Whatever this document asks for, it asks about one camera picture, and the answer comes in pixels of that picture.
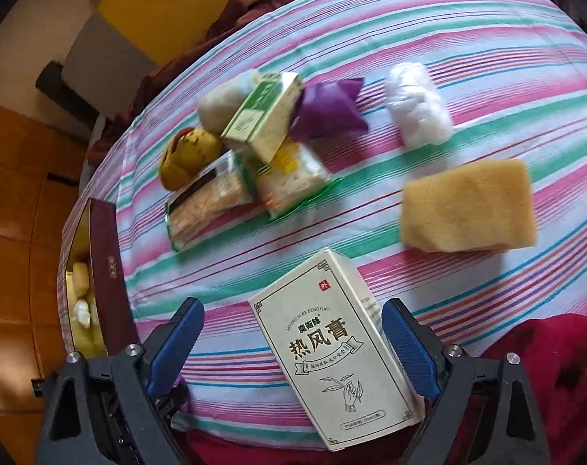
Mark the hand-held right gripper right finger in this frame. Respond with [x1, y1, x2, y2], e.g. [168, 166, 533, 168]
[381, 298, 551, 465]

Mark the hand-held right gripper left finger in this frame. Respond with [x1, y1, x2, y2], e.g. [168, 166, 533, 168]
[34, 296, 206, 465]

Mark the cream medicine box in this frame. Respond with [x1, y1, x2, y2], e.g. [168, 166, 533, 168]
[248, 247, 426, 452]

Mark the dark red storage box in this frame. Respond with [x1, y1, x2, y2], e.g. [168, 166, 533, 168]
[64, 198, 139, 359]

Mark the white plastic-wrapped ball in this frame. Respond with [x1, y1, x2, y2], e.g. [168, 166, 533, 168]
[384, 63, 454, 147]

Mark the purple pouch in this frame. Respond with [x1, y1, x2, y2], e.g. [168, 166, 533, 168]
[290, 77, 370, 142]

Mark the small white wrapped item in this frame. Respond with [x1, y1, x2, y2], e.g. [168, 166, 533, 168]
[71, 300, 92, 330]

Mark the small yellow rolled item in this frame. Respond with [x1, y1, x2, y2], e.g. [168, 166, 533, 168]
[71, 262, 93, 296]

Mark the brown cracker packet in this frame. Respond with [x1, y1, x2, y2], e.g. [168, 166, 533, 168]
[164, 150, 258, 253]

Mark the yellow sponge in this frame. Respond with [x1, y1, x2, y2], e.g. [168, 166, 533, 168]
[401, 159, 537, 253]

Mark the red cloth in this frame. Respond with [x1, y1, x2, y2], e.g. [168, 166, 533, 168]
[177, 314, 587, 465]

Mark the yellow and red plush toy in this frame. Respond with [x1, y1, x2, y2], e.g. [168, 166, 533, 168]
[159, 127, 224, 192]

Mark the yellow label cracker packet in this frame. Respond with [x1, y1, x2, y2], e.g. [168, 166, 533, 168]
[247, 141, 343, 224]

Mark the beige rolled sock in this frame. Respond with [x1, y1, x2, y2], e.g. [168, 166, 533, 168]
[197, 70, 263, 136]

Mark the green and white box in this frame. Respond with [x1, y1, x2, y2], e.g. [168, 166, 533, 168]
[220, 72, 305, 164]

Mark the striped bedsheet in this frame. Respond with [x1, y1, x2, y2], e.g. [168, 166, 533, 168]
[56, 0, 587, 446]

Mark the brown cloth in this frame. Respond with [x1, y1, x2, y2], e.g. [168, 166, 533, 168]
[88, 0, 420, 165]

